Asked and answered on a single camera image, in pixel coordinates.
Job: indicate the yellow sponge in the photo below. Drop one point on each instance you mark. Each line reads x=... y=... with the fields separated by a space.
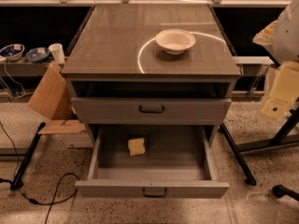
x=136 y=146

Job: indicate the grey drawer cabinet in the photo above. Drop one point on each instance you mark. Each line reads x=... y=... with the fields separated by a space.
x=116 y=56

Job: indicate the black stand leg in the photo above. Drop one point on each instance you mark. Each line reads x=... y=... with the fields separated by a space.
x=249 y=176
x=17 y=181

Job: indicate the brown cardboard box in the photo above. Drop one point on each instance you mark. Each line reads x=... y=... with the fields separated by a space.
x=52 y=100

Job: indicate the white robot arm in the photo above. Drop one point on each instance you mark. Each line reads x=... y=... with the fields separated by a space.
x=281 y=39

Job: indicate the white paper bowl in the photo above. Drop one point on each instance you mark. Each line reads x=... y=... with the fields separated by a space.
x=175 y=41

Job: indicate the black left stand leg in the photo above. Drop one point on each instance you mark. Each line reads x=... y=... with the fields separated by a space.
x=17 y=181

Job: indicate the blue bowl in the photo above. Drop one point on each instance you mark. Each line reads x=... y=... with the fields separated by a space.
x=37 y=55
x=12 y=52

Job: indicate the open middle drawer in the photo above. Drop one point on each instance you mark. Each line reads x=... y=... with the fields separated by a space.
x=176 y=164

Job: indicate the blue bowl right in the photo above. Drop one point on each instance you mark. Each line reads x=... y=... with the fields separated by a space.
x=37 y=55

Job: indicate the padded gripper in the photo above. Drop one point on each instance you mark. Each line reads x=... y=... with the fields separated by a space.
x=287 y=37

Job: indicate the blue bowl left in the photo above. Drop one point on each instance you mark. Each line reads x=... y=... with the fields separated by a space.
x=12 y=52

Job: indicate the white paper cup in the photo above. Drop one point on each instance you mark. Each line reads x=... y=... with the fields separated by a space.
x=57 y=52

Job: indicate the closed upper drawer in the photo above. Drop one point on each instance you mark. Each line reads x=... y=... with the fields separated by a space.
x=158 y=111

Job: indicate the black right stand leg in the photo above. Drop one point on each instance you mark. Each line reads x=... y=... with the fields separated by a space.
x=249 y=176

